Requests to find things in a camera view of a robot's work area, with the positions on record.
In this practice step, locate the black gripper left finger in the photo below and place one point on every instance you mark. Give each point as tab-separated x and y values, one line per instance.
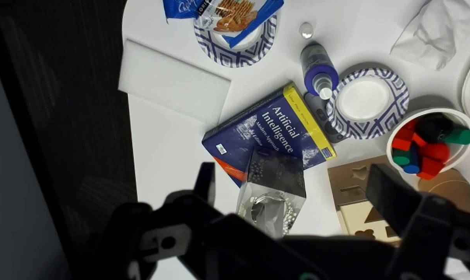
204	184

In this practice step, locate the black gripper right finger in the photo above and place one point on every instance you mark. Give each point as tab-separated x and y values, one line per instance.
392	198

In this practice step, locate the blue spray bottle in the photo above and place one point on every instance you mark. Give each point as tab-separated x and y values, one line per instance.
319	74

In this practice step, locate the clear spray bottle cap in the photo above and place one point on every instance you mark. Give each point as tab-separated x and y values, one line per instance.
306	30

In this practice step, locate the white bowl of coloured blocks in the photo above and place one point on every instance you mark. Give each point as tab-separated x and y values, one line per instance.
429	142

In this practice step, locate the wooden shape sorter box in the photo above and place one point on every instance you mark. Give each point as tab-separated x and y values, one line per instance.
359	219

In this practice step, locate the blue Artificial Intelligence book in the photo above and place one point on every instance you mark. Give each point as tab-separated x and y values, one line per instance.
277	124

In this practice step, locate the blue patterned paper bowl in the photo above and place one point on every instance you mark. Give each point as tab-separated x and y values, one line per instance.
367	103

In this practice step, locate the blue snack packet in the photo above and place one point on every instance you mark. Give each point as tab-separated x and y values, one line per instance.
232	19

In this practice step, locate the white tissue box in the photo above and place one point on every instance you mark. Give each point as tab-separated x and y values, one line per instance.
434	33

